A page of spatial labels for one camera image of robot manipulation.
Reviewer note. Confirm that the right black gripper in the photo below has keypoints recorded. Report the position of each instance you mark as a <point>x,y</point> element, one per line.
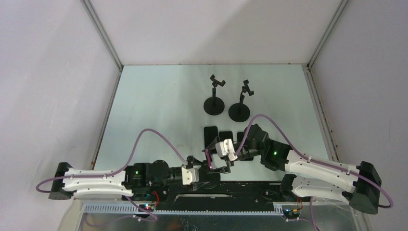
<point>225,169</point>

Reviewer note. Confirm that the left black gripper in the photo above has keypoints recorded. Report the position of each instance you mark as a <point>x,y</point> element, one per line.
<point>194,161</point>

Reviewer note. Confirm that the black phone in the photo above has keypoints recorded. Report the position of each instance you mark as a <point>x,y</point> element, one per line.
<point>241,136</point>
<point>225,135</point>

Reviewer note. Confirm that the teal blue phone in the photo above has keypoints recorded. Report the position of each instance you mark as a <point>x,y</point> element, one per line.
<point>209,133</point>

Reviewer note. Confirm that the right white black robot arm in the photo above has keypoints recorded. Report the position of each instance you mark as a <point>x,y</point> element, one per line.
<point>305,176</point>

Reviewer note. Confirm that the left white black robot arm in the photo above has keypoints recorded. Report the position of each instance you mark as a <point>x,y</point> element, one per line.
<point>140,181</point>

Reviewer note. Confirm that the left small circuit board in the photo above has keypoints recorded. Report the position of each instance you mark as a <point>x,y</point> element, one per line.
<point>146,207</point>

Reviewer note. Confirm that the small circuit board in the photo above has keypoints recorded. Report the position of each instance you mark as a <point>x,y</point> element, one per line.
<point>291,215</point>
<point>146,207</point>

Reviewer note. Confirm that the right small circuit board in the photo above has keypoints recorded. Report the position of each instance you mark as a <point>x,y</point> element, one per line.
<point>291,215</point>

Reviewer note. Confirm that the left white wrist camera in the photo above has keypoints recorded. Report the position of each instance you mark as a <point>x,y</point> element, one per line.
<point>190,172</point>

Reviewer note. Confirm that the black front mounting rail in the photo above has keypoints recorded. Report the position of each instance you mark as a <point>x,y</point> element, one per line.
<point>228,196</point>

